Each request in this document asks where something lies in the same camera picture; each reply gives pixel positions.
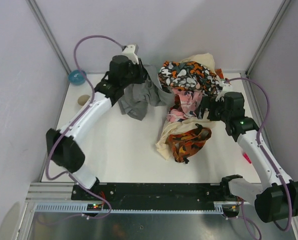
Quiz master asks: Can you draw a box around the aluminium frame post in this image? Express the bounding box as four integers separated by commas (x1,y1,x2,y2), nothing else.
245,0,293,77
25,0,71,74

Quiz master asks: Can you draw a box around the black orange white patterned cloth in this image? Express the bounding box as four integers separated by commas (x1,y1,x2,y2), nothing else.
158,61,223,97

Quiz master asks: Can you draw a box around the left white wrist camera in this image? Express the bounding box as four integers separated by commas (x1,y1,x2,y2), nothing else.
121,43,139,65

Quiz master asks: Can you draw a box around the left aluminium frame post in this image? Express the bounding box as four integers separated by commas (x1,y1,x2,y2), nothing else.
25,0,71,74

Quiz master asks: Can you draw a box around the aluminium front rail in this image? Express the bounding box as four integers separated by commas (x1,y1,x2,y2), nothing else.
25,182,298,203

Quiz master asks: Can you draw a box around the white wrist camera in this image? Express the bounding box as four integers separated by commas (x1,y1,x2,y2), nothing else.
121,43,139,65
217,79,233,98

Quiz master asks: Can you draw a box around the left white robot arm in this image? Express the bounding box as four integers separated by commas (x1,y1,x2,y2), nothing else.
46,53,148,190

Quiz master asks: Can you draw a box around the pink plastic object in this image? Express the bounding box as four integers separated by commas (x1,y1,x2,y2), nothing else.
242,152,252,164

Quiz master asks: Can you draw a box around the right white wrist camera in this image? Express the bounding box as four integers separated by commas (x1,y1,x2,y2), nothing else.
217,79,233,98

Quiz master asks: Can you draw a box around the pink navy patterned cloth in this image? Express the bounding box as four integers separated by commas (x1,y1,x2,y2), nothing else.
166,88,203,123

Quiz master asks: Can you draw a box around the grey cable duct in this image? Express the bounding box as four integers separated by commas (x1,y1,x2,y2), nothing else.
33,201,232,215

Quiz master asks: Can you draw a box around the beige cup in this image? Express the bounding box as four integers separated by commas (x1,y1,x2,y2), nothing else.
77,94,90,106

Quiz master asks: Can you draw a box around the cream cloth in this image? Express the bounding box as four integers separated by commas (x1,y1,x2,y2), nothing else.
155,53,220,164

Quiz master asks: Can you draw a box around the blue bowl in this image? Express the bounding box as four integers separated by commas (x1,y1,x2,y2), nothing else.
67,69,87,86

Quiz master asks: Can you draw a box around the grey cloth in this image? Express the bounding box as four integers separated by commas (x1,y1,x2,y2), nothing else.
117,65,175,121

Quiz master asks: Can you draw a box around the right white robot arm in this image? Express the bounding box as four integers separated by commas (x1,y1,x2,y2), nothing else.
198,91,298,223

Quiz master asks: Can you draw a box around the right aluminium frame post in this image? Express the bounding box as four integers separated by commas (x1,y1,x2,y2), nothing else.
245,0,293,77

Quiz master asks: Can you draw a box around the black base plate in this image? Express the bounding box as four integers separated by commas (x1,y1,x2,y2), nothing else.
71,182,251,217

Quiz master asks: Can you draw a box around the red orange camouflage cloth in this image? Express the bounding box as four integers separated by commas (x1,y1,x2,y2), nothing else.
165,68,225,164

